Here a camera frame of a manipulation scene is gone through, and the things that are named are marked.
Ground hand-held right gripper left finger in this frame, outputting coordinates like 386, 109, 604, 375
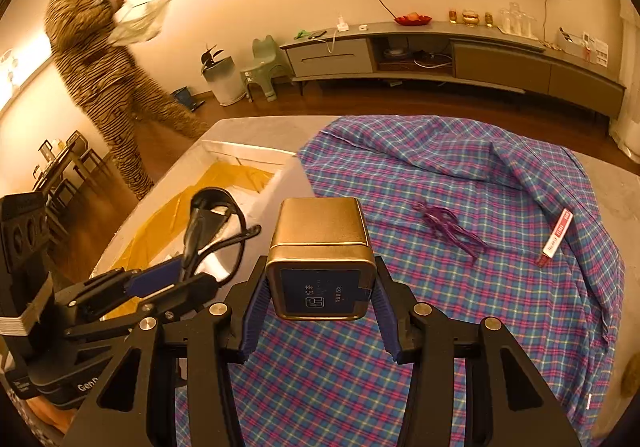
62, 255, 271, 447

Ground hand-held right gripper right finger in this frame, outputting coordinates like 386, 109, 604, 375
374, 257, 583, 447

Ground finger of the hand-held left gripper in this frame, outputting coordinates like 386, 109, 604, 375
65, 274, 221, 343
56, 258, 185, 328

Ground black eyeglasses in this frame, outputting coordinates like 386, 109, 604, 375
181, 187, 263, 288

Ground gold tin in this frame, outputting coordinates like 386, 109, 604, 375
265, 197, 375, 323

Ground white cardboard box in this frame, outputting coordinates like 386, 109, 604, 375
90, 140, 313, 323

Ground dark dining chairs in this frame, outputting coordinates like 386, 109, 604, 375
32, 130, 113, 228

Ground plaid cloth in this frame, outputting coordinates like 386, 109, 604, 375
175, 114, 626, 447

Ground blue floor object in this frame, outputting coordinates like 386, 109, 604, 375
171, 87, 206, 111

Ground small red and white box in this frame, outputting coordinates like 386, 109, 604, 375
536, 208, 573, 267

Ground white trash can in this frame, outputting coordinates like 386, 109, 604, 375
202, 54, 248, 106

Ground dark leafy plant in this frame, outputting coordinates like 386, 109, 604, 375
201, 44, 226, 74

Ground green plastic stool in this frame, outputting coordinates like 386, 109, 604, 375
240, 34, 292, 103

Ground clear plastic bag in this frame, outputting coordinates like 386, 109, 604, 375
109, 0, 173, 46

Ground grey tv cabinet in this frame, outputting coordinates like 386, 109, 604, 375
279, 20, 628, 120

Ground red tray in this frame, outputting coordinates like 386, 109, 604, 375
394, 11, 433, 26

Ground white curtain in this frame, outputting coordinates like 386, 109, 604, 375
607, 0, 640, 158

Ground clear glass cup set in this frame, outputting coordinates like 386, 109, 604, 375
497, 2, 539, 35

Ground white box of papers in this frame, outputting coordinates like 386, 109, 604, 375
556, 27, 611, 66

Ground purple string bundle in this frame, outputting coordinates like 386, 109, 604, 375
411, 201, 488, 263

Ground white coiled cable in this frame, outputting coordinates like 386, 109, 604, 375
414, 52, 454, 69

